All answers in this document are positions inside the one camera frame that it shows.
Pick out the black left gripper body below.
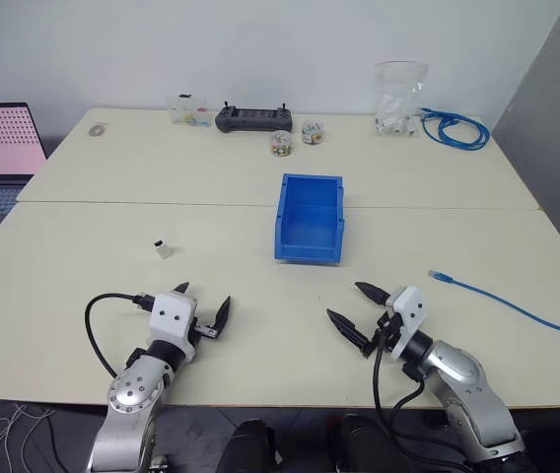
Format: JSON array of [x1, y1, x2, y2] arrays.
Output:
[[189, 313, 220, 347]]

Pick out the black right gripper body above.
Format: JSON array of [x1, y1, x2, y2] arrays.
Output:
[[361, 309, 404, 359]]

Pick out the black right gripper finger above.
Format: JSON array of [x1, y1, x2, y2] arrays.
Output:
[[353, 281, 389, 307], [325, 307, 368, 349]]

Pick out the blue plastic bin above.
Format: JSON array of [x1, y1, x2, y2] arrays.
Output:
[[273, 172, 347, 266]]

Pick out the dark rounded shape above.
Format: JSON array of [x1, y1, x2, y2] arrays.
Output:
[[330, 413, 409, 473], [217, 419, 282, 473]]

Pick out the round clear jar colourful bits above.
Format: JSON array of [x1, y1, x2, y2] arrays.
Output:
[[269, 129, 293, 160], [301, 119, 325, 147]]

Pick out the clear plastic parts box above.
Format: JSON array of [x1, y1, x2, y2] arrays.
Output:
[[167, 93, 214, 127]]

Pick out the dark grey handheld controller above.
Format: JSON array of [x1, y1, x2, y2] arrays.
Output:
[[214, 101, 296, 134]]

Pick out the clear plastic zip bag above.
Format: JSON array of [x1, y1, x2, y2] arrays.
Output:
[[374, 59, 431, 139]]

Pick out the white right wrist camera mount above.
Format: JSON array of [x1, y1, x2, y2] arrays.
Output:
[[385, 285, 427, 364]]

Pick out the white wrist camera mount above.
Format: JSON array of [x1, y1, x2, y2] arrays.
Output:
[[148, 292, 200, 365], [385, 285, 427, 364]]

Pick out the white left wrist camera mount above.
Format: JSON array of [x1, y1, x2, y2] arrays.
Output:
[[148, 292, 200, 365]]

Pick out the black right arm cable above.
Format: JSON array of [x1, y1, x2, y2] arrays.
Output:
[[372, 332, 432, 444]]

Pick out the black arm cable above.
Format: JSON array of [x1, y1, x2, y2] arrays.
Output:
[[84, 292, 156, 380], [372, 332, 432, 444]]

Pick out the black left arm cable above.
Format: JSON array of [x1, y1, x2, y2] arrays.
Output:
[[84, 292, 156, 380]]

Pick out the short blue Ethernet cable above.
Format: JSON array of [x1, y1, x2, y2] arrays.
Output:
[[427, 268, 560, 338]]

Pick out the white floor cables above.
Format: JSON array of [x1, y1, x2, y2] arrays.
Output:
[[0, 400, 60, 473]]

